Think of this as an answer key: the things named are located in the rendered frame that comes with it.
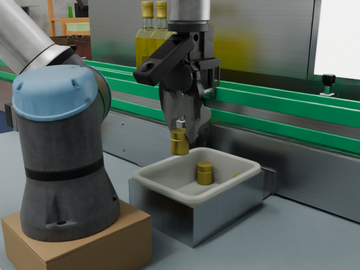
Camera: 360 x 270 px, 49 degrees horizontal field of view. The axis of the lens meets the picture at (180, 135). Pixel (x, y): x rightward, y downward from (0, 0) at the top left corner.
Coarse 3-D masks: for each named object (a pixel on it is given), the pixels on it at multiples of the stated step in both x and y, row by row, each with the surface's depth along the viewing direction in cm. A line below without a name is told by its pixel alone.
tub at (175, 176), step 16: (176, 160) 85; (192, 160) 89; (208, 160) 90; (224, 160) 86; (240, 160) 84; (144, 176) 78; (160, 176) 82; (176, 176) 85; (192, 176) 89; (224, 176) 87; (240, 176) 75; (176, 192) 68; (192, 192) 84; (208, 192) 68
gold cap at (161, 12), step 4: (156, 4) 105; (160, 4) 105; (164, 4) 105; (156, 8) 106; (160, 8) 105; (164, 8) 105; (156, 12) 106; (160, 12) 105; (164, 12) 105; (156, 16) 106; (160, 16) 105; (164, 16) 105
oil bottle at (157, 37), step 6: (156, 30) 107; (162, 30) 106; (150, 36) 108; (156, 36) 106; (162, 36) 105; (150, 42) 109; (156, 42) 107; (162, 42) 106; (150, 48) 109; (156, 48) 107; (150, 54) 110
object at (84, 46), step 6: (78, 42) 704; (84, 42) 696; (90, 42) 688; (78, 48) 708; (84, 48) 699; (90, 48) 691; (78, 54) 712; (84, 54) 703; (90, 54) 695; (90, 60) 698
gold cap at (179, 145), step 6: (174, 132) 72; (180, 132) 72; (174, 138) 73; (180, 138) 72; (186, 138) 73; (174, 144) 73; (180, 144) 73; (186, 144) 73; (174, 150) 73; (180, 150) 73; (186, 150) 73
